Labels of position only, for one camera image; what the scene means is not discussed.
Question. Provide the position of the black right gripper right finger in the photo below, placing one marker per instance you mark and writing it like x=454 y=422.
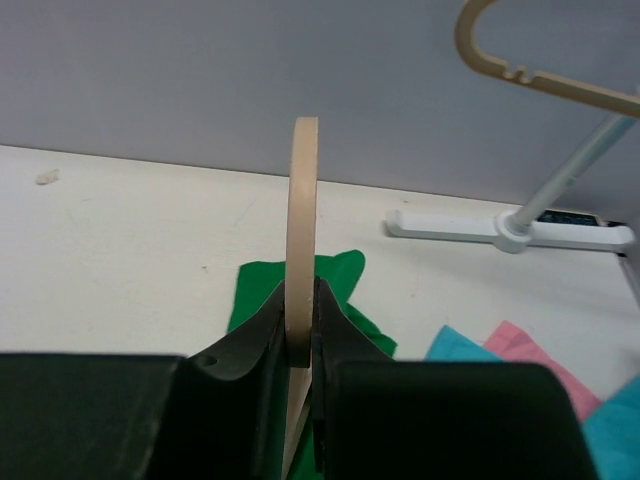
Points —
x=375 y=417

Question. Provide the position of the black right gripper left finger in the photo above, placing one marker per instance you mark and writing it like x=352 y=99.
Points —
x=219 y=414

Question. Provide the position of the green t shirt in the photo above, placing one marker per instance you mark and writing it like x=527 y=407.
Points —
x=254 y=284

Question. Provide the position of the beige hanger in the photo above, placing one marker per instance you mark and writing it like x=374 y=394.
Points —
x=299 y=278
x=582 y=51

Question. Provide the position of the pink t shirt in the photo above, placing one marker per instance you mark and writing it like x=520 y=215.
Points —
x=513 y=344

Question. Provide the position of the blue t shirt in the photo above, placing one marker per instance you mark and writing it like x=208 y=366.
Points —
x=611 y=427

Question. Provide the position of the empty beige hanger on rack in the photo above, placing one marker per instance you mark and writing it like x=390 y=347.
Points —
x=582 y=51

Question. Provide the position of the white clothes rack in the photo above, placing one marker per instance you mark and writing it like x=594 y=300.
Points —
x=513 y=231

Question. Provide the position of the blue label sticker right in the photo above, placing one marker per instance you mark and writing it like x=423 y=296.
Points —
x=568 y=218

